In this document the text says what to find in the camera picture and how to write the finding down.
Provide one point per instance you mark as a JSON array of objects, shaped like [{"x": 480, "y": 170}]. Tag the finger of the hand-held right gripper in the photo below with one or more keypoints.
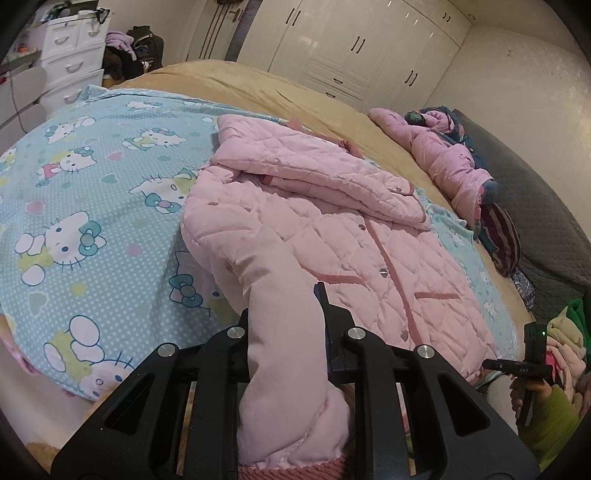
[{"x": 503, "y": 367}]

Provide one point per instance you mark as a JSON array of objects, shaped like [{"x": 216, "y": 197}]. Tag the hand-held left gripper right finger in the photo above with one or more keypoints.
[{"x": 339, "y": 346}]

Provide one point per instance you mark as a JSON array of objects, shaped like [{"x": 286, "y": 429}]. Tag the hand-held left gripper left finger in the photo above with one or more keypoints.
[{"x": 217, "y": 360}]

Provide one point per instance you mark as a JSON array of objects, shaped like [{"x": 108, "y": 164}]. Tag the pink quilted jacket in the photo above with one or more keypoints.
[{"x": 300, "y": 221}]

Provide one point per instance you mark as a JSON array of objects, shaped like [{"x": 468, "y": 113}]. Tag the person's right forearm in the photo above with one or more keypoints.
[{"x": 549, "y": 424}]

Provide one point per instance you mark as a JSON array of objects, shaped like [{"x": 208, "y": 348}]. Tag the colourful clothes pile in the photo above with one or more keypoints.
[{"x": 565, "y": 332}]

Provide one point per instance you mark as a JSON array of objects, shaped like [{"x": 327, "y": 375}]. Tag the dark clothes pile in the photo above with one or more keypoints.
[{"x": 122, "y": 64}]

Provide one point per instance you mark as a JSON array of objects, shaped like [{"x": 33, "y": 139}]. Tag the dark floral cloth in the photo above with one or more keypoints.
[{"x": 524, "y": 290}]

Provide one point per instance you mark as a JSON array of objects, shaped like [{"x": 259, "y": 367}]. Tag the dark striped cloth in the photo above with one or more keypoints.
[{"x": 501, "y": 235}]

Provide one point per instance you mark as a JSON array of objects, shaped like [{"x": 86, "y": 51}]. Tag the grey quilted headboard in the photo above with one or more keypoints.
[{"x": 540, "y": 217}]

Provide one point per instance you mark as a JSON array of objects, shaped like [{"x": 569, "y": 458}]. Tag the pink puffy coat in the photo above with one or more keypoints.
[{"x": 443, "y": 161}]

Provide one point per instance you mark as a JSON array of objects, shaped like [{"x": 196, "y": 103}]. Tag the blue cartoon cat blanket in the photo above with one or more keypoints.
[{"x": 92, "y": 184}]

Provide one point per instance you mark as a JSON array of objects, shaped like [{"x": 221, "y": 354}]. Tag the bed with tan cover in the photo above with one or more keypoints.
[{"x": 277, "y": 87}]

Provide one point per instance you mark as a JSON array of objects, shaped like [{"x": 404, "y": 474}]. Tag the white wardrobe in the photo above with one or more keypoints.
[{"x": 369, "y": 60}]

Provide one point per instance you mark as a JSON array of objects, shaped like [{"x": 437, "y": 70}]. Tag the white door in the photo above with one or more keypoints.
[{"x": 207, "y": 27}]

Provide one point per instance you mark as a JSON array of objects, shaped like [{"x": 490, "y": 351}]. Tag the purple cloth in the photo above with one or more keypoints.
[{"x": 119, "y": 40}]

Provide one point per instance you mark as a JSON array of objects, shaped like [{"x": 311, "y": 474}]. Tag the white drawer cabinet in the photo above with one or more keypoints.
[{"x": 69, "y": 60}]

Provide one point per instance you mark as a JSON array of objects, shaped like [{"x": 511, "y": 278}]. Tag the cluttered desk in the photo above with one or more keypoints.
[{"x": 18, "y": 60}]

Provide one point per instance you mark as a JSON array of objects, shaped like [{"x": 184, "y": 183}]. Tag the black-framed glasses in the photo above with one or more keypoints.
[{"x": 100, "y": 15}]

